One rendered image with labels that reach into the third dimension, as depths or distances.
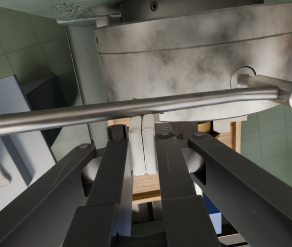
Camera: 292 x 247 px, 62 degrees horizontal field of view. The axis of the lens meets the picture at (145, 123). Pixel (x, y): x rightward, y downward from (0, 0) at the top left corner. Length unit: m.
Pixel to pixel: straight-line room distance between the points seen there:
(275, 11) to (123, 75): 0.19
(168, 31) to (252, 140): 1.67
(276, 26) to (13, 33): 1.44
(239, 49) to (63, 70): 1.33
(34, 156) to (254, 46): 0.75
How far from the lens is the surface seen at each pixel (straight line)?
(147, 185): 0.76
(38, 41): 1.57
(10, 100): 0.85
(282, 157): 2.12
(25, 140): 0.88
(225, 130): 0.47
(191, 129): 0.41
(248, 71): 0.31
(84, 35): 0.97
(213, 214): 0.57
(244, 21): 0.30
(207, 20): 0.29
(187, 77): 0.29
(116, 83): 0.35
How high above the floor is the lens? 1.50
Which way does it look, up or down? 69 degrees down
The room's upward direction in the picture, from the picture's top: 163 degrees clockwise
